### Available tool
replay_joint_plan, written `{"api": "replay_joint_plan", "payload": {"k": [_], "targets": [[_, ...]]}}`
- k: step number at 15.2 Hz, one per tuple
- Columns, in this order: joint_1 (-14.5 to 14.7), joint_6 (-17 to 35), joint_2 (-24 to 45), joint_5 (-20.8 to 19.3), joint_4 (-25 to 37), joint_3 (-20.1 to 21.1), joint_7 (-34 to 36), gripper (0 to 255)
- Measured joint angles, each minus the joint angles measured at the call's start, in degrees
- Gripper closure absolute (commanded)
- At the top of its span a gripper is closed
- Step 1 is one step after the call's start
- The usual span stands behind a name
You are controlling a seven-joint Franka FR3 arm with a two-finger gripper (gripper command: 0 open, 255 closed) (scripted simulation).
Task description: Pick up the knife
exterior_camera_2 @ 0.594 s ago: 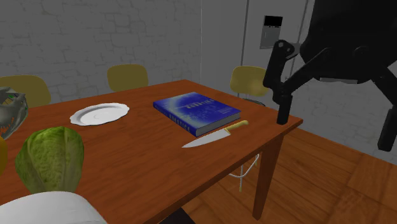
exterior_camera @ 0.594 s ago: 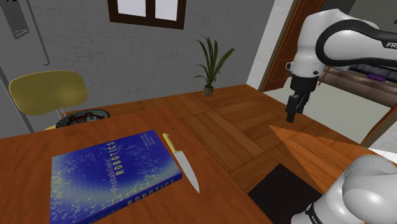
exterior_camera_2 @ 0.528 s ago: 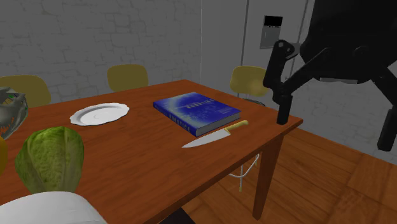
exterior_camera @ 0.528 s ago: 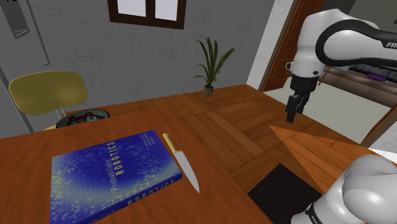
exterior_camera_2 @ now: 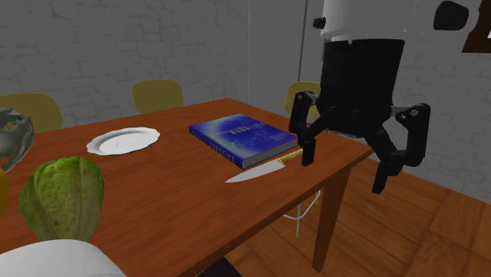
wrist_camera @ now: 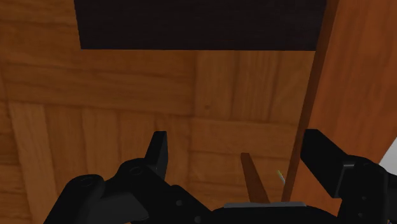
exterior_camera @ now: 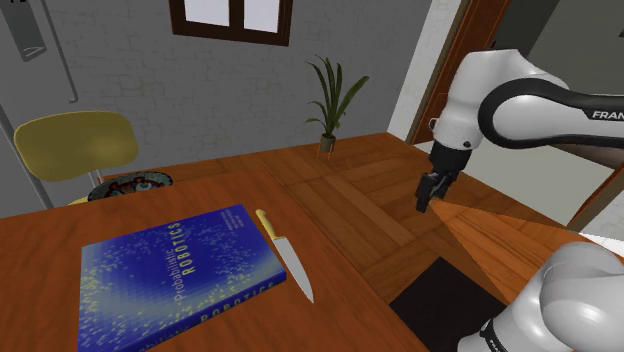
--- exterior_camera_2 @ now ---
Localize brown wooden table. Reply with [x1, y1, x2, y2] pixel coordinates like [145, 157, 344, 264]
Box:
[0, 98, 375, 277]

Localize blue hardcover book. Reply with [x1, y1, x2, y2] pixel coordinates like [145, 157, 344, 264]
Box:
[189, 113, 299, 171]

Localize yellow rounded object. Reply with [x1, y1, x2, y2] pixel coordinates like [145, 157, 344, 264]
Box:
[0, 168, 10, 220]

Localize grey multicoloured lumpy object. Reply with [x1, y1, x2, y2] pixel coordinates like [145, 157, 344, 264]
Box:
[0, 107, 36, 174]

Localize yellow chair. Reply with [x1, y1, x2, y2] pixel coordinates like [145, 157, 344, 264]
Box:
[131, 79, 185, 114]
[0, 92, 65, 134]
[282, 81, 327, 238]

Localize dark brown wall picture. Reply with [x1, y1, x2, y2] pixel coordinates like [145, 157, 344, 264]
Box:
[461, 0, 491, 54]

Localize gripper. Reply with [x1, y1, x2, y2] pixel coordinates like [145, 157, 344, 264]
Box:
[289, 38, 432, 195]

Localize knife with yellow handle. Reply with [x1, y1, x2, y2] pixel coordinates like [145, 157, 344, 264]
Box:
[223, 148, 305, 184]

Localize green cabbage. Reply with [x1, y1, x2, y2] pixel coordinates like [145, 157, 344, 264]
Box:
[18, 155, 105, 243]

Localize white scalloped plate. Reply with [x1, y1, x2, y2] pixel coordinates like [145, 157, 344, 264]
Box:
[86, 127, 161, 157]

